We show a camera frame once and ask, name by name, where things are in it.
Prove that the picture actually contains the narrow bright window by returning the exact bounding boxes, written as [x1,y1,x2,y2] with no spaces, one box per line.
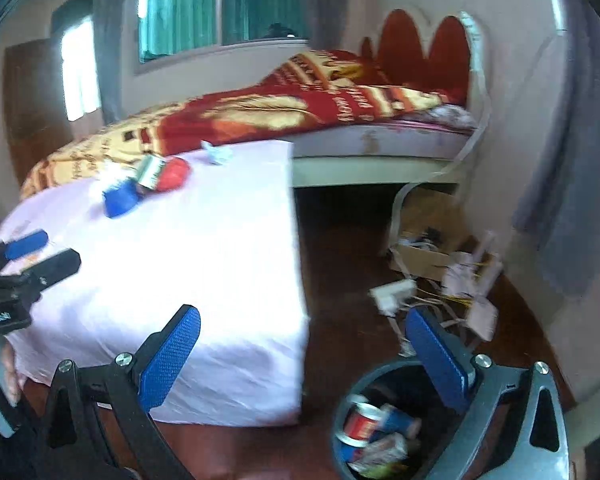
[60,15,102,122]

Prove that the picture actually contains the bed with red blanket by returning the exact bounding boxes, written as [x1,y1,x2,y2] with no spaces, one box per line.
[20,50,468,198]

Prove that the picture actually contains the grey floral mattress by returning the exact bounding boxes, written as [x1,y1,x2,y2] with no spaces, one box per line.
[290,122,481,158]

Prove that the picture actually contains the blue cloth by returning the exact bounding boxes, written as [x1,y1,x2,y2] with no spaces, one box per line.
[103,179,141,219]

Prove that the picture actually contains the red paper cup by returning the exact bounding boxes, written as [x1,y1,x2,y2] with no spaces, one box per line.
[342,395,385,448]

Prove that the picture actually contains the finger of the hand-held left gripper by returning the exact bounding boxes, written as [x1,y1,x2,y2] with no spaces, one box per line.
[0,229,49,276]
[0,248,82,306]

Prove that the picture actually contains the white power strip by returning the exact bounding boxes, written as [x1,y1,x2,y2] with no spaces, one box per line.
[370,280,417,317]

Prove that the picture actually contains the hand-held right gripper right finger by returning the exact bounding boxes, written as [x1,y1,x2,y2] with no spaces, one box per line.
[405,306,573,480]

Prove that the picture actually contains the person's left hand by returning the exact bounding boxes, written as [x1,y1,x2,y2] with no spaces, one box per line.
[0,345,25,407]

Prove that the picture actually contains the cardboard box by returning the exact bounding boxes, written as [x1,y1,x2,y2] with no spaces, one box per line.
[390,190,473,281]

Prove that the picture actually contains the brown wooden door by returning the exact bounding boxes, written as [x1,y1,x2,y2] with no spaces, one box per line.
[2,40,73,186]

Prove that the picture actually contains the printed wrapper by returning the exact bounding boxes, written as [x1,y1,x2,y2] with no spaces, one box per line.
[350,432,412,476]

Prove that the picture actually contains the black plastic bucket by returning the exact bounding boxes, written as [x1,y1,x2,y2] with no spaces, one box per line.
[332,357,481,480]

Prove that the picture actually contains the window with green curtain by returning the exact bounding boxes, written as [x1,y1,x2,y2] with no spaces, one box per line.
[135,0,311,68]

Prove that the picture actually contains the white cable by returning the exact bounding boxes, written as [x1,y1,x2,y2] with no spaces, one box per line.
[382,65,493,256]

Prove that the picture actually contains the white router with antennas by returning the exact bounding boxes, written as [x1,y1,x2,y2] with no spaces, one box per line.
[462,232,503,342]

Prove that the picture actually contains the table with white cloth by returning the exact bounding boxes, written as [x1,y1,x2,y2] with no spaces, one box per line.
[0,140,311,428]

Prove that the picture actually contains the grey patterned curtain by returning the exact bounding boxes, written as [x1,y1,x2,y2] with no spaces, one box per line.
[512,20,600,301]

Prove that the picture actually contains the tangled white cables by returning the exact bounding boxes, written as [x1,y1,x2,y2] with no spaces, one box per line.
[392,295,481,356]

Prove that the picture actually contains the floral pillow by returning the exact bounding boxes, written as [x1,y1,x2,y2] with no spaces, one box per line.
[420,105,478,128]

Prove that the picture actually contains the white bed with red headboard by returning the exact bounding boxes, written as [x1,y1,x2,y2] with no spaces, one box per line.
[290,9,491,191]

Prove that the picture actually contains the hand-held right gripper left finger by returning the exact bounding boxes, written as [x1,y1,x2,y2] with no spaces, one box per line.
[42,304,202,480]

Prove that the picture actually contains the light blue tissue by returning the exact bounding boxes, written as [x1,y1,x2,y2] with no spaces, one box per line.
[201,141,232,166]

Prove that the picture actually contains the blue patterned paper cup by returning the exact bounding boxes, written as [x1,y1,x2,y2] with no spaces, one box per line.
[380,404,423,441]

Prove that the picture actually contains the white modem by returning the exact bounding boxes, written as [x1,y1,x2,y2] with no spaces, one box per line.
[442,255,473,293]

